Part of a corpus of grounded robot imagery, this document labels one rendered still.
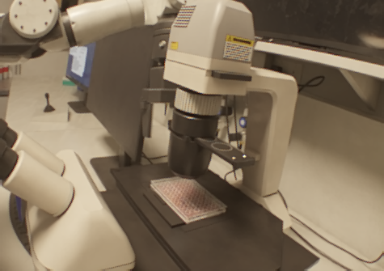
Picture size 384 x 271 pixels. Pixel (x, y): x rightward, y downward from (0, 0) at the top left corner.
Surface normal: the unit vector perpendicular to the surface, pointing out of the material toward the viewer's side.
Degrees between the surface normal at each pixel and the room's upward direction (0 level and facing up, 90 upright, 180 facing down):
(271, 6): 86
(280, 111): 90
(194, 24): 73
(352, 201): 90
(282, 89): 90
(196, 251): 0
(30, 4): 80
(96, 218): 45
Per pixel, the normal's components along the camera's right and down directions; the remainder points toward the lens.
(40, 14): 0.36, 0.15
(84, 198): 0.15, -0.95
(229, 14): 0.57, 0.15
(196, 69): -0.82, 0.04
